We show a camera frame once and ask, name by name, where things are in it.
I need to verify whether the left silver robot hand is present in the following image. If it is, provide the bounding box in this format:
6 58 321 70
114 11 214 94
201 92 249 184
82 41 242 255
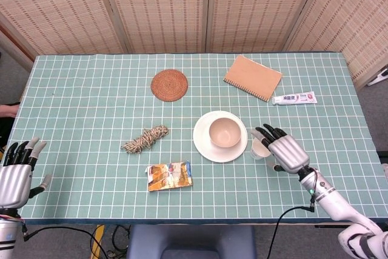
0 136 53 210

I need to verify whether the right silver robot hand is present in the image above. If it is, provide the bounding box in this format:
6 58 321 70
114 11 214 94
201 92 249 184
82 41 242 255
250 123 310 175

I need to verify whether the beige bowl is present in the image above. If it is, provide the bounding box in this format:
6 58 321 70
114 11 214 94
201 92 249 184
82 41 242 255
208 117 243 148

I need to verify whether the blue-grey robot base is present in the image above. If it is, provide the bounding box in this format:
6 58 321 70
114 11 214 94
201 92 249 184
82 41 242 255
126 224 258 259

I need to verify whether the white paper cup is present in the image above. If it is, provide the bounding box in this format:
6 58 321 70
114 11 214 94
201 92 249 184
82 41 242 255
250 137 271 161

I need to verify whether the white round plate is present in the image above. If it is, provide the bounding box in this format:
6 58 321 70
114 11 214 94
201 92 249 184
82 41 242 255
193 110 249 163

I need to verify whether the white toothpaste tube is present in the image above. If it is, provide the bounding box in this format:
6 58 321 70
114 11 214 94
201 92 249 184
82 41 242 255
271 90 318 105

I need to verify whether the brown spiral notebook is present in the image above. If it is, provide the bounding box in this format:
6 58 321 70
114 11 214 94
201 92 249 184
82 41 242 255
223 55 283 103

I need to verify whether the green grid tablecloth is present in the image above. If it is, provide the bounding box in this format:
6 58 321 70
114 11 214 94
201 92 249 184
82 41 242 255
2 52 383 226

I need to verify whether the yellow strip under table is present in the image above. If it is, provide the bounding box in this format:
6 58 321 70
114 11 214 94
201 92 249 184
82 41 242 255
90 224 105 257

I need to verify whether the white screen foot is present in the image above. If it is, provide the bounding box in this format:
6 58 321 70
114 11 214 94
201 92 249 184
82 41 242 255
367 67 388 87

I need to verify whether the orange snack packet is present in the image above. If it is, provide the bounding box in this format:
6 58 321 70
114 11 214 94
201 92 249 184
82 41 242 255
145 160 194 192

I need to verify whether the brown woven round coaster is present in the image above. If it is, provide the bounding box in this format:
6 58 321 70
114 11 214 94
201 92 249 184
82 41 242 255
150 69 189 102

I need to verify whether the bamboo folding screen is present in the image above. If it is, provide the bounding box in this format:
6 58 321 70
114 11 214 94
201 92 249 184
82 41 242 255
0 0 388 90

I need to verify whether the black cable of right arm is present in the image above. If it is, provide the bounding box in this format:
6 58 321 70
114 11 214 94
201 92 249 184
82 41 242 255
267 168 319 259

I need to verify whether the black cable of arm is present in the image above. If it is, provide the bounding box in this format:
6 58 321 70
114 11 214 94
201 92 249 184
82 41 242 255
20 221 109 259
267 168 319 259

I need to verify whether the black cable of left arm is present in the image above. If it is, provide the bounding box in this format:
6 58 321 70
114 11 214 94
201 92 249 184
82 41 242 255
20 221 109 259

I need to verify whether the bundled braided rope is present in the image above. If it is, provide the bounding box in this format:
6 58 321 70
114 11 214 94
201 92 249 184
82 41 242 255
121 124 169 155

